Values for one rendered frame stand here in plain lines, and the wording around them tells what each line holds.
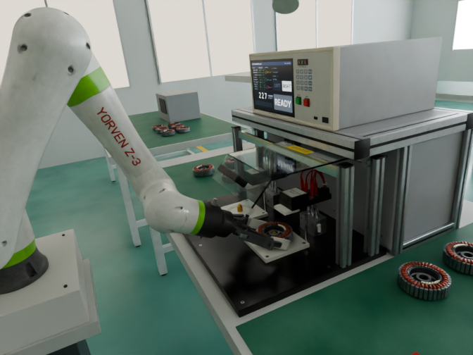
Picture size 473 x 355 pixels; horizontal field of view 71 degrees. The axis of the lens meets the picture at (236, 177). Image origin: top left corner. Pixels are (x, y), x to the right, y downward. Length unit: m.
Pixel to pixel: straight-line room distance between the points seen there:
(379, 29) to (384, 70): 7.07
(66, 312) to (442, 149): 1.05
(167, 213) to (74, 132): 4.81
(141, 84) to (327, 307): 5.03
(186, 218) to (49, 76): 0.42
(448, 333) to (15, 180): 0.89
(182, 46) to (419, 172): 5.03
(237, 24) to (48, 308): 5.61
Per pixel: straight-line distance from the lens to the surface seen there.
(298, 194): 1.00
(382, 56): 0.99
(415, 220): 1.09
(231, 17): 6.08
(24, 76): 0.67
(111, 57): 5.52
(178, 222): 0.82
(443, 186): 1.14
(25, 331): 0.95
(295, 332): 0.80
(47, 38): 0.66
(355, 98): 0.94
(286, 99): 1.05
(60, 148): 5.61
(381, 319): 0.86
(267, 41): 6.37
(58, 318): 0.94
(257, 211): 1.22
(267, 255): 0.98
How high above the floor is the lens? 1.33
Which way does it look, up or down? 20 degrees down
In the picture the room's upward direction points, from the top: 6 degrees counter-clockwise
